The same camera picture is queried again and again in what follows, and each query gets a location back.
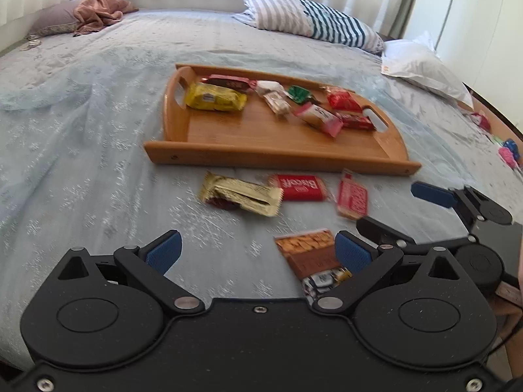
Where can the black white yellow snack packet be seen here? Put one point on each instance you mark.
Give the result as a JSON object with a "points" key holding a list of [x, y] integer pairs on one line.
{"points": [[322, 281]]}

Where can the green snack packet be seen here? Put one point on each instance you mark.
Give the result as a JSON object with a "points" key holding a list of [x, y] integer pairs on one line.
{"points": [[299, 94]]}

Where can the wooden bed frame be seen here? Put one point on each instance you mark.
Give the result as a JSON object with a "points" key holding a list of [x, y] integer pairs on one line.
{"points": [[498, 116]]}

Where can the pink crumpled cloth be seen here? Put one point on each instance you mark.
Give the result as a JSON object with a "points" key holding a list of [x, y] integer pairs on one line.
{"points": [[100, 14]]}

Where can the long dark red bar packet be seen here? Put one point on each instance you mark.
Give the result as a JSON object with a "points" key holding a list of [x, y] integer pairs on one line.
{"points": [[229, 83]]}

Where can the white wardrobe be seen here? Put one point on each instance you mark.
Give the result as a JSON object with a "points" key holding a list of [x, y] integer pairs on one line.
{"points": [[478, 16]]}

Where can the white pillow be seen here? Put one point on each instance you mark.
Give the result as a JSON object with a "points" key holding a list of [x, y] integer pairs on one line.
{"points": [[421, 67]]}

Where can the red white cracker packet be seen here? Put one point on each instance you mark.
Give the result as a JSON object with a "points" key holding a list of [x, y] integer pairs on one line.
{"points": [[351, 198]]}

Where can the pink toy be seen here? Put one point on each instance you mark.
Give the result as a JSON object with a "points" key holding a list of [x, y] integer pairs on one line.
{"points": [[508, 158]]}

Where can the striped pillow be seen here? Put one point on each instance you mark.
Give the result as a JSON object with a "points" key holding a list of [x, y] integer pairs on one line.
{"points": [[282, 14]]}

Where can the purple pillow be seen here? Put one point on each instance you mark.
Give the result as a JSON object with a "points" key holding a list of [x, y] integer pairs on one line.
{"points": [[53, 20]]}

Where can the wooden serving tray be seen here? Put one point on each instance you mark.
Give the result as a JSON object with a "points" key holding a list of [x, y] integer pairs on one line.
{"points": [[245, 130]]}

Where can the small red snack packet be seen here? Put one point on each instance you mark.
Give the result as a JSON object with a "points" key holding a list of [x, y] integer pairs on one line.
{"points": [[357, 121]]}

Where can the orange brown snack packet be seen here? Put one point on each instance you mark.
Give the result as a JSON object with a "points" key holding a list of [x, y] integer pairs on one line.
{"points": [[306, 249]]}

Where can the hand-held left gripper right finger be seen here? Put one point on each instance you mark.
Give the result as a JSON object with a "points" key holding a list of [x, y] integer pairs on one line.
{"points": [[353, 254]]}

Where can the red pink small pouch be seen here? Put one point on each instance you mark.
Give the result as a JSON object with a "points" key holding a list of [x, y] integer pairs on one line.
{"points": [[481, 121]]}

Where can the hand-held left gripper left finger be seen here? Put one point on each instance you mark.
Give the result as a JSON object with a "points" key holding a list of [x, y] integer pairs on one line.
{"points": [[163, 252]]}

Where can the red biscuit packet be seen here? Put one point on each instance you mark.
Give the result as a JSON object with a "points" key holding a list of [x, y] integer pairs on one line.
{"points": [[298, 188]]}

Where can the small beige snack packet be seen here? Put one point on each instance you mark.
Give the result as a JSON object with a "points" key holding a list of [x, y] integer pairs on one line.
{"points": [[278, 103]]}

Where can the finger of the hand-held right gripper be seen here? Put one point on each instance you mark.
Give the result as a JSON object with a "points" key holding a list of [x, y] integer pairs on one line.
{"points": [[433, 194], [382, 232]]}

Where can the blue toy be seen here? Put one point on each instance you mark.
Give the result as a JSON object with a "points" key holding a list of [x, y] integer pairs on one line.
{"points": [[511, 145]]}

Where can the red puffy snack packet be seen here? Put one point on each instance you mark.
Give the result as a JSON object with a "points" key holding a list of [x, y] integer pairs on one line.
{"points": [[342, 101]]}

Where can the green curtain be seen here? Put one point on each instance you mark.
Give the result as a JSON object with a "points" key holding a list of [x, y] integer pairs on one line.
{"points": [[406, 0]]}

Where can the beige pink snack packet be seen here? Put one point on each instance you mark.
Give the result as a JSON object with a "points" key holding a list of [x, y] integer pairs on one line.
{"points": [[316, 117]]}

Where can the gold snack packet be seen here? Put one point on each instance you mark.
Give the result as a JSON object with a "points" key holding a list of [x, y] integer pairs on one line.
{"points": [[245, 196]]}

